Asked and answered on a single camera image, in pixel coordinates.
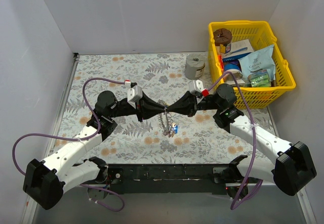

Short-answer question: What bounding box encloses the aluminium frame rail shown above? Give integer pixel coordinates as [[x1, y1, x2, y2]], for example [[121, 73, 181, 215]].
[[20, 196, 37, 224]]

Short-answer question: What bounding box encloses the white blue box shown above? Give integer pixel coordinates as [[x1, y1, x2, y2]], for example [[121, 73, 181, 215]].
[[223, 39, 254, 58]]

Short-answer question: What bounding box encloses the blue cassava chips bag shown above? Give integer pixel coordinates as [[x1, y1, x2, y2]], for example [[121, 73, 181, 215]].
[[238, 44, 276, 81]]

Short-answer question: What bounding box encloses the floral table mat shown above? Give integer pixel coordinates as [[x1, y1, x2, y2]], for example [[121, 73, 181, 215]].
[[49, 53, 285, 164]]

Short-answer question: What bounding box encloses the green snack packet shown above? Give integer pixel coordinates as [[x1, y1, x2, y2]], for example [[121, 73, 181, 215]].
[[248, 70, 271, 87]]

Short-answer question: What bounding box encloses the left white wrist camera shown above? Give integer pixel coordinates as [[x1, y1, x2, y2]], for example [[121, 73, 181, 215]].
[[127, 85, 143, 103]]

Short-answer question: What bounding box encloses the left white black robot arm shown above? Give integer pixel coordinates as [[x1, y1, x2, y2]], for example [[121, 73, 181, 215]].
[[23, 88, 165, 210]]

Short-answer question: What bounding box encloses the brown lidded can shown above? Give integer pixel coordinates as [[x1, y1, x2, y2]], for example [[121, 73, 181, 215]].
[[213, 28, 232, 54]]

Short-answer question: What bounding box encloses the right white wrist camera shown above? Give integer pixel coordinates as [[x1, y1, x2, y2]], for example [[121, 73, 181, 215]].
[[188, 80, 205, 97]]

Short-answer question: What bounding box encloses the large silver keyring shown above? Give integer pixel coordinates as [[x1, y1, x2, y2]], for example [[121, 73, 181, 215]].
[[157, 112, 175, 138]]

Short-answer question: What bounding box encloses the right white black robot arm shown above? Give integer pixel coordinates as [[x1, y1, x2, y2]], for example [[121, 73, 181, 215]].
[[166, 83, 317, 196]]

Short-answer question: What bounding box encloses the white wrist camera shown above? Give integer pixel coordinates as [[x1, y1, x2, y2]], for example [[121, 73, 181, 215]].
[[127, 85, 143, 103], [188, 80, 205, 97]]

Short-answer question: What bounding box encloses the yellow plastic basket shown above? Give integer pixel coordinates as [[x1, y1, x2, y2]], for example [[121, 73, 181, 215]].
[[208, 20, 296, 109]]

